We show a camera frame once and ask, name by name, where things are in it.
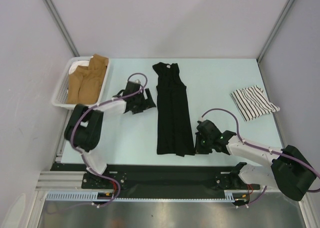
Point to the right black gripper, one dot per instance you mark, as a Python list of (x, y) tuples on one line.
[(199, 150)]

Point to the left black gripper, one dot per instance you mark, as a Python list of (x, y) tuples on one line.
[(147, 103)]

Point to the black tank top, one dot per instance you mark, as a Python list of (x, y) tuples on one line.
[(174, 131)]

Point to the aluminium frame rail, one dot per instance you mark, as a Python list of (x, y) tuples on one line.
[(57, 180)]

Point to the slotted cable duct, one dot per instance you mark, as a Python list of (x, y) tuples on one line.
[(92, 196)]

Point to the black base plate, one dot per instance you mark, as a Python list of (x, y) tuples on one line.
[(162, 192)]

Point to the striped white tank top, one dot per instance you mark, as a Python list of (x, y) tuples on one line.
[(253, 103)]

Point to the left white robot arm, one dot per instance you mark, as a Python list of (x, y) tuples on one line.
[(84, 127)]

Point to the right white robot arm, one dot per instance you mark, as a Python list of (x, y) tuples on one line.
[(286, 170)]

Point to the left aluminium corner post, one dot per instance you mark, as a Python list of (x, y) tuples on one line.
[(61, 26)]

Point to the white plastic basket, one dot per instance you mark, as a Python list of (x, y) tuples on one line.
[(61, 91)]

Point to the right aluminium corner post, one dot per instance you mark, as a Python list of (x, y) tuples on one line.
[(276, 28)]

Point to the brown tank top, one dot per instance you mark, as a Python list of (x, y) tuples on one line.
[(85, 80)]

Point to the aluminium corner post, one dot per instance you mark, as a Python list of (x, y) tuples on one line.
[(61, 26), (276, 28)]

